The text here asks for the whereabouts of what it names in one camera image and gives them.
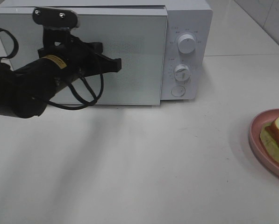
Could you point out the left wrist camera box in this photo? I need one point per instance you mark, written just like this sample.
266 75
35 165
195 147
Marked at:
55 17

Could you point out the white microwave oven body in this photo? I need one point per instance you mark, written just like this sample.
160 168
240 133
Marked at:
183 17

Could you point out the white upper power knob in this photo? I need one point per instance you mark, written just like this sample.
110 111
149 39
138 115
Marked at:
186 43

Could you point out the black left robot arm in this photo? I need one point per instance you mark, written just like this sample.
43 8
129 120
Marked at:
24 95

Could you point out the white bread sandwich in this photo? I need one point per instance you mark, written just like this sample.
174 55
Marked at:
269 137

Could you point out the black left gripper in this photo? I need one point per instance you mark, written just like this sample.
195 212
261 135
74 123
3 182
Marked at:
65 57

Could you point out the pink round plate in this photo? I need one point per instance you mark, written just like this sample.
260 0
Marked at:
256 144

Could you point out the white timer knob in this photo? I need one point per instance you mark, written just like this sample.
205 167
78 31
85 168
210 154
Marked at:
182 72

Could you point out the white microwave door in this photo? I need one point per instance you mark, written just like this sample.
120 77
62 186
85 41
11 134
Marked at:
136 35

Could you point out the round door release button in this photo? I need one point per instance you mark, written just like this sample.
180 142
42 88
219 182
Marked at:
178 91

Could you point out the white adjacent table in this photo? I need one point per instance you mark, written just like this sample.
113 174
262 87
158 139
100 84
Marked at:
234 33

